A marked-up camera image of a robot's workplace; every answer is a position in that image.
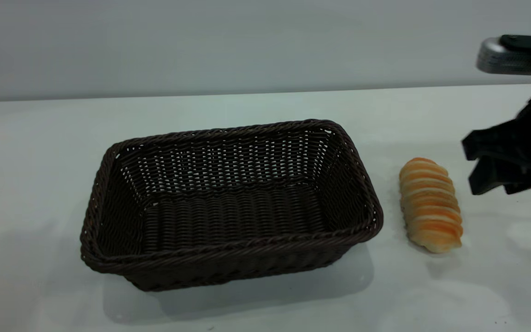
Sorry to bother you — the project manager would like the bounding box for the ridged golden bread roll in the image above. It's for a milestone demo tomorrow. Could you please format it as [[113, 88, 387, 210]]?
[[399, 157, 464, 254]]

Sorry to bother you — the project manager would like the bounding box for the black woven wicker basket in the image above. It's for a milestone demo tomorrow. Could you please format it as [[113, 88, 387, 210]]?
[[80, 119, 384, 292]]

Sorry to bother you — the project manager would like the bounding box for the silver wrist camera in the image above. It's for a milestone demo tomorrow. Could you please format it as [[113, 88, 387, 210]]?
[[476, 37, 531, 77]]

